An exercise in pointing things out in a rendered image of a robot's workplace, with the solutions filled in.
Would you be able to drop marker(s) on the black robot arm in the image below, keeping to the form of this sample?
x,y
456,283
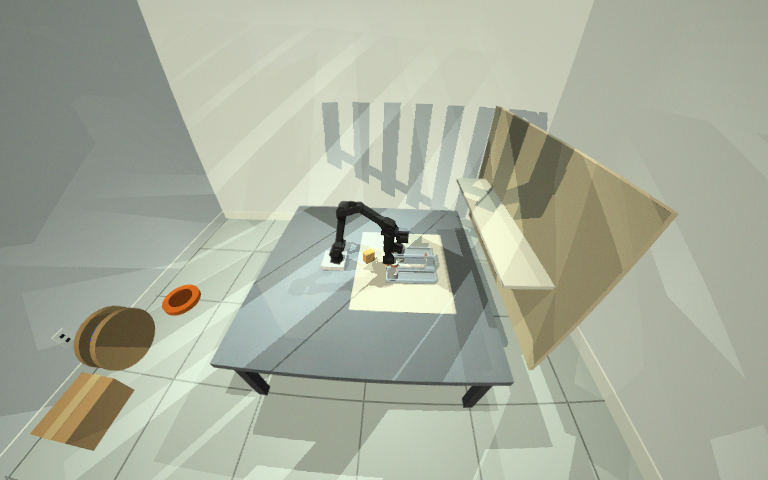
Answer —
x,y
389,228

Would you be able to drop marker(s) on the orange-yellow wooden block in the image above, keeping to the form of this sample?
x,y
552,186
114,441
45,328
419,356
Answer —
x,y
368,256

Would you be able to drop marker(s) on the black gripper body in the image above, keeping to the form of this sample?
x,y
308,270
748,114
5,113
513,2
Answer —
x,y
388,258

